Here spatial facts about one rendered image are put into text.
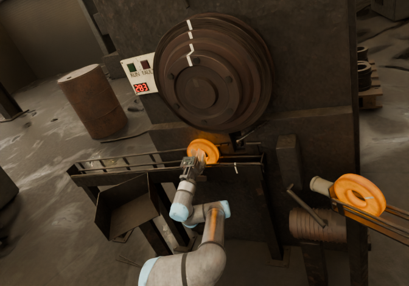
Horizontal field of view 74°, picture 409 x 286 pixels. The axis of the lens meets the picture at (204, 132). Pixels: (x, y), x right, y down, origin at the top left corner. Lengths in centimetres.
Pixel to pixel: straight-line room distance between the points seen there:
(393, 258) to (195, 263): 118
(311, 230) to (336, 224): 10
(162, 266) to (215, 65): 63
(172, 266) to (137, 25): 95
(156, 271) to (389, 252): 127
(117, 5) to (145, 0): 14
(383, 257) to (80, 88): 340
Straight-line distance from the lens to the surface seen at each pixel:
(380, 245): 180
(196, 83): 95
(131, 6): 126
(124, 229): 139
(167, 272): 85
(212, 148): 126
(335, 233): 120
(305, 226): 121
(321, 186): 110
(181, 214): 110
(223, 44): 94
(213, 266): 85
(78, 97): 382
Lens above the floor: 146
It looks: 29 degrees down
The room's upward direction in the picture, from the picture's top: 20 degrees counter-clockwise
